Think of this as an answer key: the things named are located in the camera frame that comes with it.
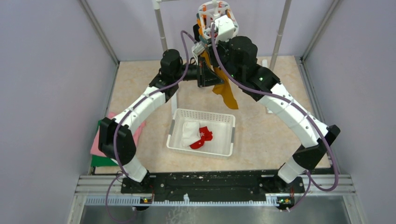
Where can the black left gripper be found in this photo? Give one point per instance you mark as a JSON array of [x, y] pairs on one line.
[[205, 76]]

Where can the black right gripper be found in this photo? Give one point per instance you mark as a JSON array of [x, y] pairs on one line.
[[222, 44]]

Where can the mustard yellow sock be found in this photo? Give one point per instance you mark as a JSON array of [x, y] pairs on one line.
[[225, 90]]

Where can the white plastic clip hanger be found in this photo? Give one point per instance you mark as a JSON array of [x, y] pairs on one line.
[[207, 13]]

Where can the white sock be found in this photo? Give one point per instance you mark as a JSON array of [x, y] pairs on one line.
[[190, 133]]

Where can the red snowflake sock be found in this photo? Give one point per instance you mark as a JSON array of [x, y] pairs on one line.
[[206, 135]]

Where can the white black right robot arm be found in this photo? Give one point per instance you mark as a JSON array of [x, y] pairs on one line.
[[238, 59]]

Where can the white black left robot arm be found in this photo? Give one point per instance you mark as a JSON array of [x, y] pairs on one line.
[[116, 134]]

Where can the white plastic basket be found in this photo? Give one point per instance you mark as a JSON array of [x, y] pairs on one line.
[[221, 125]]

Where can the white metal drying rack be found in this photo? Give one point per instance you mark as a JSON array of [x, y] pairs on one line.
[[280, 31]]

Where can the green cloth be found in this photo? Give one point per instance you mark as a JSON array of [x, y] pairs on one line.
[[98, 158]]

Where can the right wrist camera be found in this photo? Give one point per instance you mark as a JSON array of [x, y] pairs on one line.
[[225, 29]]

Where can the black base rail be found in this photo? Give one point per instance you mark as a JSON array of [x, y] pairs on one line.
[[213, 186]]

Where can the white cable duct strip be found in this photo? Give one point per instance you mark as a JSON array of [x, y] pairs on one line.
[[138, 201]]

